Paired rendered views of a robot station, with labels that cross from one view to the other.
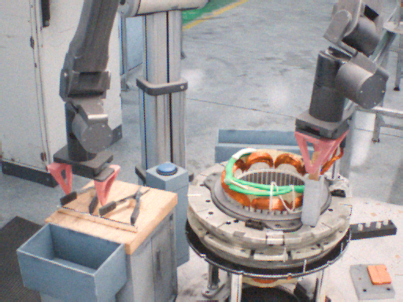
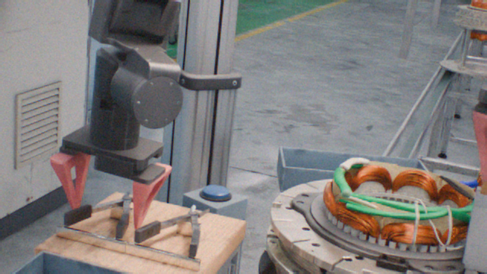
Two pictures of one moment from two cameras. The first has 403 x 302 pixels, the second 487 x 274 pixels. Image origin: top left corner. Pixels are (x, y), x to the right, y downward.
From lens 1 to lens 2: 0.31 m
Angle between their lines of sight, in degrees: 11
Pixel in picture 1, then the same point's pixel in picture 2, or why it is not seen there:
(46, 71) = not seen: outside the picture
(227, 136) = (294, 159)
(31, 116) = not seen: outside the picture
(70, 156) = (95, 139)
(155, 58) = (202, 35)
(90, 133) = (148, 92)
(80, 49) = not seen: outside the picture
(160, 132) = (198, 147)
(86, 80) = (142, 11)
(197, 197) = (287, 222)
